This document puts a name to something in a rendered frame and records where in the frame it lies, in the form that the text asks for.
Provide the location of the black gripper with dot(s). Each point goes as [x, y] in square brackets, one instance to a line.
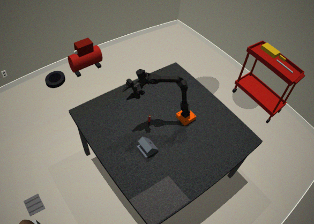
[129, 84]

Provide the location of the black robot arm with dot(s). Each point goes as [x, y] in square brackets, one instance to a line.
[154, 79]

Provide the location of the grey sloped panel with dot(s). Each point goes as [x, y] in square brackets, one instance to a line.
[146, 146]

